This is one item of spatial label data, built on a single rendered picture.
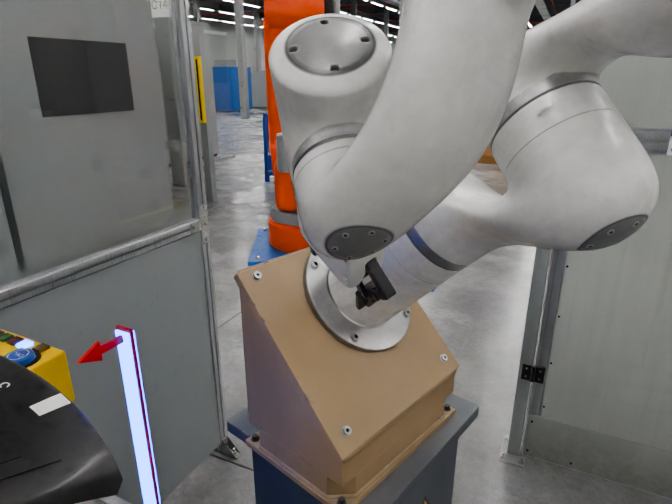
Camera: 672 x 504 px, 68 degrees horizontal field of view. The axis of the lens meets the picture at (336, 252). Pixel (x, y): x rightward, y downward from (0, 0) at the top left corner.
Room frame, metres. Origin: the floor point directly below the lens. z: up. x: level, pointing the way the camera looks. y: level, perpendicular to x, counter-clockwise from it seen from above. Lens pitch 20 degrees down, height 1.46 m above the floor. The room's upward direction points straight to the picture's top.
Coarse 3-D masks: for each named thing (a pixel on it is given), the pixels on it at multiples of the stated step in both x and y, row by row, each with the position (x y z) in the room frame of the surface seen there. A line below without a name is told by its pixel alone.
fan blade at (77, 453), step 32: (32, 384) 0.43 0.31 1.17; (0, 416) 0.38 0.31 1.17; (32, 416) 0.39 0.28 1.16; (64, 416) 0.40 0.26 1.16; (0, 448) 0.34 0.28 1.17; (32, 448) 0.35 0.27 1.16; (64, 448) 0.36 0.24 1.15; (96, 448) 0.37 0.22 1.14; (0, 480) 0.31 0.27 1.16; (32, 480) 0.32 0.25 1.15; (64, 480) 0.33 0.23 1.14; (96, 480) 0.34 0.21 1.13
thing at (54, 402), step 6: (54, 396) 0.42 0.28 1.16; (60, 396) 0.42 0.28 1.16; (42, 402) 0.41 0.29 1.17; (48, 402) 0.41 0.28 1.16; (54, 402) 0.41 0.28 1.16; (60, 402) 0.41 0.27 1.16; (66, 402) 0.41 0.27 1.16; (36, 408) 0.40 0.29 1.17; (42, 408) 0.40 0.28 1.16; (48, 408) 0.40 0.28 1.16; (54, 408) 0.40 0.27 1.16; (42, 414) 0.39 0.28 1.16
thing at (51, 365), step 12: (0, 348) 0.67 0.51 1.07; (12, 348) 0.67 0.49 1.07; (36, 360) 0.63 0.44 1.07; (48, 360) 0.63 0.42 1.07; (60, 360) 0.65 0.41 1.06; (36, 372) 0.62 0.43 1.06; (48, 372) 0.63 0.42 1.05; (60, 372) 0.65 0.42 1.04; (60, 384) 0.64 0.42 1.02; (72, 396) 0.65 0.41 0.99
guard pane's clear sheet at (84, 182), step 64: (0, 0) 1.18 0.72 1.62; (64, 0) 1.32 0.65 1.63; (128, 0) 1.49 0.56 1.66; (0, 64) 1.15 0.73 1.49; (64, 64) 1.29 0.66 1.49; (128, 64) 1.47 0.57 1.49; (0, 128) 1.12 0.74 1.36; (64, 128) 1.26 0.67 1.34; (128, 128) 1.44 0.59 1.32; (0, 192) 1.10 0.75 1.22; (64, 192) 1.23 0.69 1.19; (128, 192) 1.41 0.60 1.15; (192, 192) 1.64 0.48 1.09; (0, 256) 1.07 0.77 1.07; (64, 256) 1.20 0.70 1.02
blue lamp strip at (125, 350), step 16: (128, 336) 0.50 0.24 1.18; (128, 352) 0.50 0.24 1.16; (128, 368) 0.50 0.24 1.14; (128, 384) 0.51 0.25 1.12; (128, 400) 0.51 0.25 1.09; (144, 432) 0.50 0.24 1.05; (144, 448) 0.50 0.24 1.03; (144, 464) 0.50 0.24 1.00; (144, 480) 0.51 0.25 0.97; (144, 496) 0.51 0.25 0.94
